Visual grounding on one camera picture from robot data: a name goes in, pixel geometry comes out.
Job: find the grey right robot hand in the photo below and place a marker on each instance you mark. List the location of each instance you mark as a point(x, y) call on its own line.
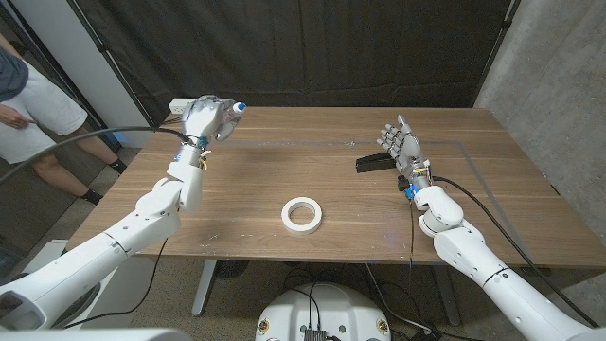
point(409, 149)

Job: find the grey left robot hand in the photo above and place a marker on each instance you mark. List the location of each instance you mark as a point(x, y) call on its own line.
point(203, 118)

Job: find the clear glue bottle blue cap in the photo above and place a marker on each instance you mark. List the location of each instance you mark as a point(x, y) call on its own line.
point(237, 109)

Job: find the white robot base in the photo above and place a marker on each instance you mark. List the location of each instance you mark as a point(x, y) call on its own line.
point(326, 308)

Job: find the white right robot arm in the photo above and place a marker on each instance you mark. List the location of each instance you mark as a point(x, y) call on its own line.
point(483, 260)

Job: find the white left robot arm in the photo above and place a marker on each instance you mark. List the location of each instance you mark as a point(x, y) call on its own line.
point(118, 237)

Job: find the black stapler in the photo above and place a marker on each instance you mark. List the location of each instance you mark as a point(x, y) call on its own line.
point(374, 163)

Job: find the white tape roll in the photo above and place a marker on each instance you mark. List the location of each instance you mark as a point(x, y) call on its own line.
point(301, 229)

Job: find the white power strip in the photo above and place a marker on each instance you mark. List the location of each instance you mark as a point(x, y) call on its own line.
point(176, 106)

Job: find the black backdrop stand pole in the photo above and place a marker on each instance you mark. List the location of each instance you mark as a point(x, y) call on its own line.
point(113, 66)
point(494, 52)

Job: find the black backdrop curtain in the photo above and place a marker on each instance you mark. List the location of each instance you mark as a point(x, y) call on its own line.
point(308, 47)

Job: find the grey table leg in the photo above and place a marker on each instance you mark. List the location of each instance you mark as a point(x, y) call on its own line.
point(447, 293)

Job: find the black round floor stand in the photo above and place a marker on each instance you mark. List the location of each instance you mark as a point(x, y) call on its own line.
point(234, 269)

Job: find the person in white shorts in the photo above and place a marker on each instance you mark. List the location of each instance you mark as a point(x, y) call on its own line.
point(42, 109)

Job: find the white table leg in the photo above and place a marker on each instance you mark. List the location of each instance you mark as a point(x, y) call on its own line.
point(204, 284)

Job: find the black power adapter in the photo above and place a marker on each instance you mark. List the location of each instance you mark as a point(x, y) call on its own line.
point(426, 334)

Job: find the white robot chest shell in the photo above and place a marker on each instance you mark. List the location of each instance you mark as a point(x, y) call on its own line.
point(94, 335)

